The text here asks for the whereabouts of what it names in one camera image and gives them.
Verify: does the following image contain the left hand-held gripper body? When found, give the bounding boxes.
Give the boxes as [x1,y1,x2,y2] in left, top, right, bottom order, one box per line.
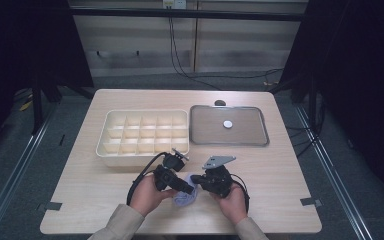
[153,148,190,192]

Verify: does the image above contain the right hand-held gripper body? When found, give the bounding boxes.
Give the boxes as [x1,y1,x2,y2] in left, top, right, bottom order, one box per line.
[200,155,237,199]

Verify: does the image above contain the lavender sock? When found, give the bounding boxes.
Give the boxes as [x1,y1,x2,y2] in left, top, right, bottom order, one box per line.
[173,172,199,208]

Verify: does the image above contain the cream divided storage box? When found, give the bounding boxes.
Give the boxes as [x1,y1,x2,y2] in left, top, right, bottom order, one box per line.
[95,109,190,168]

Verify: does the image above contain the person's left hand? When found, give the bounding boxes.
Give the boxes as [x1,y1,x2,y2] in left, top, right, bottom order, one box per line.
[130,174,178,218]

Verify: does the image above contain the person's right hand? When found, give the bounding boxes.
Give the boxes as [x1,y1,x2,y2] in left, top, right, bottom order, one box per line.
[211,183,249,225]

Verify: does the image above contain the metal tray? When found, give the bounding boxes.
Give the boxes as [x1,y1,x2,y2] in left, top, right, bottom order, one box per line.
[189,104,270,148]

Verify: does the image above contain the black metal stand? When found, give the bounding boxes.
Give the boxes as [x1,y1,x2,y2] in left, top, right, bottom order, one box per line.
[29,76,94,135]

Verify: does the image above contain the black horizontal bar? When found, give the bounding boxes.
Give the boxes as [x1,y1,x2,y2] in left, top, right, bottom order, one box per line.
[69,8,309,23]

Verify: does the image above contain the black curtain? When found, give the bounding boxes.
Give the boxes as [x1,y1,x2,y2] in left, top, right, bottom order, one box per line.
[279,0,384,204]
[0,0,94,161]

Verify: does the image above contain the left hand-held gripper cable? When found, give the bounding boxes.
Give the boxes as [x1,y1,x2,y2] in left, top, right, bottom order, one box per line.
[126,152,168,206]

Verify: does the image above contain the hand-held gripper cable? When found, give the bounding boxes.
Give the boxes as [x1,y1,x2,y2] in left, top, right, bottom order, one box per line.
[229,173,250,213]
[126,152,168,206]

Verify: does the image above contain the right hand-held gripper cable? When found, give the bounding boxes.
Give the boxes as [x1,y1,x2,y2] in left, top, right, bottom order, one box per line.
[229,173,250,213]

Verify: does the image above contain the black floor cables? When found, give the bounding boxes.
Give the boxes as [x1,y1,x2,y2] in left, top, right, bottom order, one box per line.
[286,96,326,158]

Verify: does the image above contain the aluminium floor rail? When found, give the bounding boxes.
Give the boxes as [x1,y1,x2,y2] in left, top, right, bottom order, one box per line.
[0,99,61,240]
[294,104,376,240]

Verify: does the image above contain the black wall cable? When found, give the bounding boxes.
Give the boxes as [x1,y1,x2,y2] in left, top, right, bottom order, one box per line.
[168,16,284,91]

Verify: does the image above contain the white wall power outlet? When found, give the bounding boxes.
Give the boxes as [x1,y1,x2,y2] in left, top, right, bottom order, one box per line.
[162,0,188,10]

